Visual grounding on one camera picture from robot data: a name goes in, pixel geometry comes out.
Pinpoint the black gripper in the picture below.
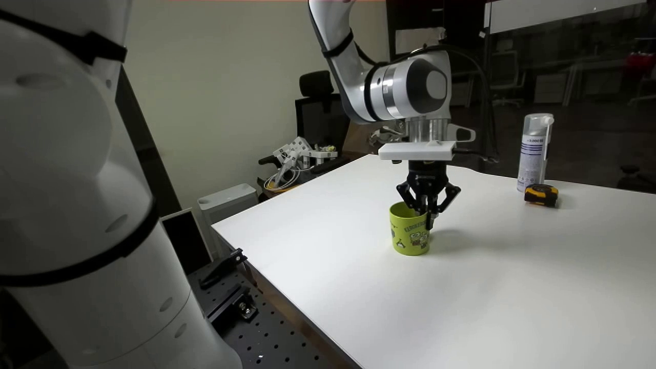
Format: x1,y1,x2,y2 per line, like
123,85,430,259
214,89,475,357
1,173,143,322
396,161,461,228

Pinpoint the yellow-green plastic mug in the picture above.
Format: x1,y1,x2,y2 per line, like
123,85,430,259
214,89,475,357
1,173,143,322
389,200,430,257

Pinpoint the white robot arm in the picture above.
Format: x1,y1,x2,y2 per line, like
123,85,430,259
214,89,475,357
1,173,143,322
0,0,242,369

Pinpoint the white wrist mounting plate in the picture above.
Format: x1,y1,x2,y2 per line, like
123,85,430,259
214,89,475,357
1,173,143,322
376,123,475,161

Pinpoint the brown cardboard box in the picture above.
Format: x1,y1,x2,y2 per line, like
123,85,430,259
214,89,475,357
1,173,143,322
342,123,380,160

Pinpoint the white spray can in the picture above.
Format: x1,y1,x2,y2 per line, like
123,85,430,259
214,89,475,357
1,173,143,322
517,112,556,190

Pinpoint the black yellow tape measure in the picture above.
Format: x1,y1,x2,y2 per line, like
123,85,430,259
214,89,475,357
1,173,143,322
525,185,557,206

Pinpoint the black office chair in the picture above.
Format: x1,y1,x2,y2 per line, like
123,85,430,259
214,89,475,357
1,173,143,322
294,70,350,150

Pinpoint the white black robot toy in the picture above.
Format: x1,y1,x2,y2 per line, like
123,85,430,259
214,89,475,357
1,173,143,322
259,137,338,192

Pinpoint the black table clamp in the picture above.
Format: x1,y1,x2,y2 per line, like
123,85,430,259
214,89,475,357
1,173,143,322
199,247,245,289

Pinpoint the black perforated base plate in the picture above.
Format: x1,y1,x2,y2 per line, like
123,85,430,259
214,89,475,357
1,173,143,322
189,235,358,369

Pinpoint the grey box by wall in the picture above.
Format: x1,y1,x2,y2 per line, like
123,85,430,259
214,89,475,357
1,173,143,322
197,183,259,223

